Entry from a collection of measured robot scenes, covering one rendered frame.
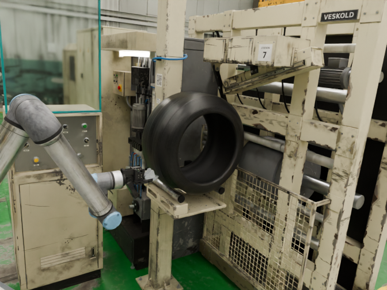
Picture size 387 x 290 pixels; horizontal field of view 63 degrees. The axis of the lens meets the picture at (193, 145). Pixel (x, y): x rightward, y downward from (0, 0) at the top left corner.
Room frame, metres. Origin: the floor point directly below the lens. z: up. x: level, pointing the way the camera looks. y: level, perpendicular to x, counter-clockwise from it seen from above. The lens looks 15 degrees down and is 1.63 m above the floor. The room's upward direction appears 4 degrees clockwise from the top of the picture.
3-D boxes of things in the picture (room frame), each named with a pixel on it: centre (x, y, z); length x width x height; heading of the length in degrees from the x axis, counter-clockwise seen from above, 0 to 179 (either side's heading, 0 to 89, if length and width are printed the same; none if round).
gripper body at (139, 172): (1.54, 0.31, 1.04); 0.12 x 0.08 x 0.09; 124
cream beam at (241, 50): (1.89, -0.29, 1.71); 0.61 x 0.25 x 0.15; 34
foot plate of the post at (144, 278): (2.03, 0.19, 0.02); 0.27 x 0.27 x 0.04; 34
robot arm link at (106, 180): (1.45, 0.45, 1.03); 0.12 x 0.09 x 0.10; 124
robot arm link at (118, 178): (1.50, 0.38, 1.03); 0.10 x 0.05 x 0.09; 34
